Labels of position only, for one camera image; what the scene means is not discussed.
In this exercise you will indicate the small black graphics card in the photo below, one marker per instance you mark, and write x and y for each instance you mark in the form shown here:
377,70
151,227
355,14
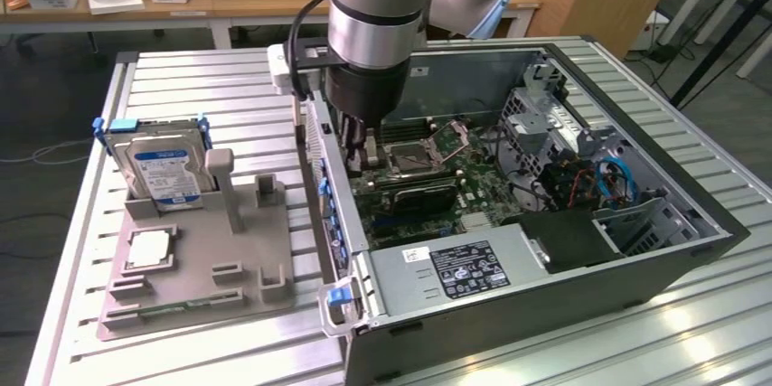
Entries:
421,198

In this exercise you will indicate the hard disk with blue caddy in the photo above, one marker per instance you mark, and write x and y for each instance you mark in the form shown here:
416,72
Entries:
151,169

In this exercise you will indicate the green RAM stick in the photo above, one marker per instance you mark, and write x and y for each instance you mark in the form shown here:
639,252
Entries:
175,307

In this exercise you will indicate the silver chipset heatsink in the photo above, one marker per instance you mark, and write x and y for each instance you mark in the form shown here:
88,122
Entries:
477,222

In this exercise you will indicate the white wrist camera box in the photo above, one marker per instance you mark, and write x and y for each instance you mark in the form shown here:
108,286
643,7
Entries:
280,72

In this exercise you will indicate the grey parts rack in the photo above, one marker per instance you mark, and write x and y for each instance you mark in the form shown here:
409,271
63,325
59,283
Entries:
205,259

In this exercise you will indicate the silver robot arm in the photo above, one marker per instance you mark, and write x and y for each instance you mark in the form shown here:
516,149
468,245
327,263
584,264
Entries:
376,6

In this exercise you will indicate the green motherboard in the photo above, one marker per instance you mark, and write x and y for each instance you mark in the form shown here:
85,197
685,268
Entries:
483,198

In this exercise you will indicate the grey metal disk bay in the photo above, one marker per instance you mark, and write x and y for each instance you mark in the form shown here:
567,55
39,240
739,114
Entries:
648,228

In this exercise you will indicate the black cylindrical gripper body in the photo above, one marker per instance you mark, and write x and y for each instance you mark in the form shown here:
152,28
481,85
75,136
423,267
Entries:
368,92

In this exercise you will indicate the metal socket cover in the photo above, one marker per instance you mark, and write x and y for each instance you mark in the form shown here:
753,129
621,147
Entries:
456,134

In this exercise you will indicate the silver CPU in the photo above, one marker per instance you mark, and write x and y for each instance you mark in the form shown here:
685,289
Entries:
148,250

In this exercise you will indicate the CPU socket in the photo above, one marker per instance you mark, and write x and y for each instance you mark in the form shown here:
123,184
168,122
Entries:
416,160

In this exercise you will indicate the small orange object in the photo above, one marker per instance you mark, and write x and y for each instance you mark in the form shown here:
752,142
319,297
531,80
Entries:
15,1

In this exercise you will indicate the blue case latch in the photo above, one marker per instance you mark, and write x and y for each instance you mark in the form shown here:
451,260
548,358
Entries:
337,295

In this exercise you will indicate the black open PC case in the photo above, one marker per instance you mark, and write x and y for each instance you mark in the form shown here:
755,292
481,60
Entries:
543,313

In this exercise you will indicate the black slanted post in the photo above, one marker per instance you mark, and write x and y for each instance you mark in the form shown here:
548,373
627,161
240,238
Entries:
724,42

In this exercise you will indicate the grey power supply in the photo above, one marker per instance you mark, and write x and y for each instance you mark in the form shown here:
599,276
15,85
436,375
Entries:
459,268

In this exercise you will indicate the grey metal disk cage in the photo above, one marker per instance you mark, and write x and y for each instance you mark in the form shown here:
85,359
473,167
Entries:
531,128

